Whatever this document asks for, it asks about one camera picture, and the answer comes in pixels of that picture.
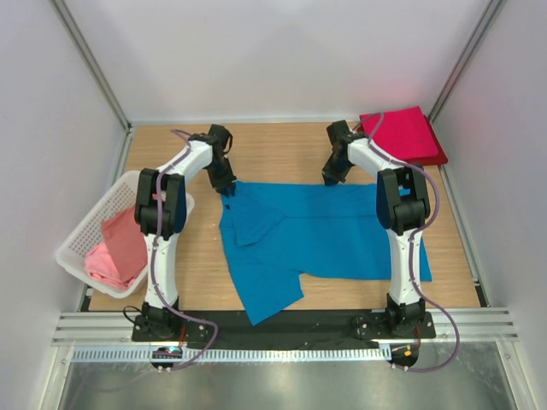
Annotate folded magenta t shirt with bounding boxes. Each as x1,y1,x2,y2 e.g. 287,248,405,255
373,106,424,162

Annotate aluminium rail frame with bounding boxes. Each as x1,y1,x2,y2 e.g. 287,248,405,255
51,307,518,346

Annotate blue t shirt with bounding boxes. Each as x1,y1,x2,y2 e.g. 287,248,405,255
220,181,432,325

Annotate salmon t shirt in basket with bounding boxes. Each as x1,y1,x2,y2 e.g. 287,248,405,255
101,206,148,288

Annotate white perforated plastic basket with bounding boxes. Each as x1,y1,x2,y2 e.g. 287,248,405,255
56,171,194,299

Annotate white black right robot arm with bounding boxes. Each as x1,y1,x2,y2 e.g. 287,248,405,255
322,120,431,338

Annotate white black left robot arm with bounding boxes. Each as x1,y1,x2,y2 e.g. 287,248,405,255
132,125,236,342

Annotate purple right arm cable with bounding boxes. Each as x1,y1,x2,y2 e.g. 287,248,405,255
352,111,461,372

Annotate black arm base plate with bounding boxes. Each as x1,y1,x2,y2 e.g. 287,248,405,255
130,310,436,349

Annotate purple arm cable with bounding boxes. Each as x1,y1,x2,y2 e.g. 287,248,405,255
352,111,461,372
147,127,220,372

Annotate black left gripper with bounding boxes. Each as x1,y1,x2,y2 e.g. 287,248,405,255
205,157,237,197

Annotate folded dark red t shirt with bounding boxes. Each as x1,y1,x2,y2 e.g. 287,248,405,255
406,115,448,166

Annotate white slotted cable duct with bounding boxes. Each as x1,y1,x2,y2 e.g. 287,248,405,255
72,345,391,364

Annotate pink t shirt in basket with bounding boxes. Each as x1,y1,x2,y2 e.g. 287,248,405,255
85,242,134,290

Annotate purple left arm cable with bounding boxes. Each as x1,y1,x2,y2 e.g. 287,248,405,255
147,127,220,372

